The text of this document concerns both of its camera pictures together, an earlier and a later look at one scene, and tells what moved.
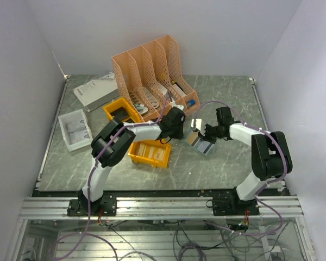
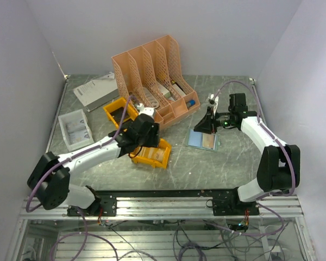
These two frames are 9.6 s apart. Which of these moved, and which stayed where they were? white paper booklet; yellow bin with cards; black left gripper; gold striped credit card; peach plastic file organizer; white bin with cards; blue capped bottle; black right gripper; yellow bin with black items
Moved: black left gripper; gold striped credit card; black right gripper
Stayed: peach plastic file organizer; white paper booklet; blue capped bottle; yellow bin with black items; yellow bin with cards; white bin with cards
